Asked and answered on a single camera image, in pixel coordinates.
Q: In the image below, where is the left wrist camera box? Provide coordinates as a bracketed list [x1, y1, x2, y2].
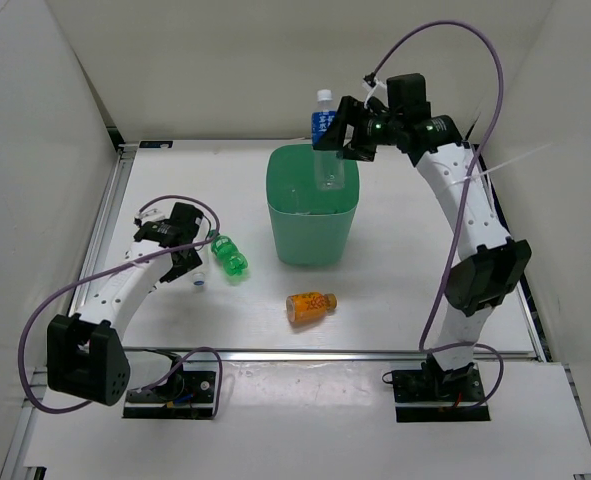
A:
[169, 202, 204, 237]

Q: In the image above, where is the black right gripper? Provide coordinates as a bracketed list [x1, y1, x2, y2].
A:
[313, 95, 404, 162]

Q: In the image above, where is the aluminium left table rail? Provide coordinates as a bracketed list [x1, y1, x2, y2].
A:
[27, 142, 139, 386]

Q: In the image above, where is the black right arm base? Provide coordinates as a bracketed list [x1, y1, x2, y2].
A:
[381, 355, 491, 423]

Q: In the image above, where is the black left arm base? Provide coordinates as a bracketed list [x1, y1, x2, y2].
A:
[122, 349, 221, 420]

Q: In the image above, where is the green soda bottle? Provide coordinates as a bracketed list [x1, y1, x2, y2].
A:
[208, 230, 248, 277]

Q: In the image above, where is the green plastic bin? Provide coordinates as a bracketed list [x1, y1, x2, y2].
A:
[265, 144, 360, 267]

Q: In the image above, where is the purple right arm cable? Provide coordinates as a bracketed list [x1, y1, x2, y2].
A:
[359, 19, 506, 409]

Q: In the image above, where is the aluminium front table rail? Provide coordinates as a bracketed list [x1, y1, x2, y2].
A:
[124, 347, 542, 362]

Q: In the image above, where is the white cable tie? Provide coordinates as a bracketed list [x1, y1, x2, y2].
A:
[449, 142, 553, 187]

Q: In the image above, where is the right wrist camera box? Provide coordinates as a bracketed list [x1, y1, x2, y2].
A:
[386, 73, 431, 121]

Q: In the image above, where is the orange juice bottle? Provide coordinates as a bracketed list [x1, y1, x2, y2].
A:
[286, 292, 337, 326]

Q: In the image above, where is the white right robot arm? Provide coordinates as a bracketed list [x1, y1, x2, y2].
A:
[312, 96, 531, 400]

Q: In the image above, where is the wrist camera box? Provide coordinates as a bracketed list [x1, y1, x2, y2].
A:
[386, 73, 431, 121]
[169, 202, 204, 237]

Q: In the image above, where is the clear unlabelled plastic bottle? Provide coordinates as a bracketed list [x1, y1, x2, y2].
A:
[189, 244, 211, 288]

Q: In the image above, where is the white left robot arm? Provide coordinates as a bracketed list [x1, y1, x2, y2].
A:
[47, 203, 204, 406]

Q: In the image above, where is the clear bottle blue label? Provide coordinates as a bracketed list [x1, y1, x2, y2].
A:
[311, 89, 345, 191]

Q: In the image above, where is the aluminium table rail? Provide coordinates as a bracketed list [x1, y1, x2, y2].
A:
[124, 347, 542, 362]
[27, 142, 139, 386]

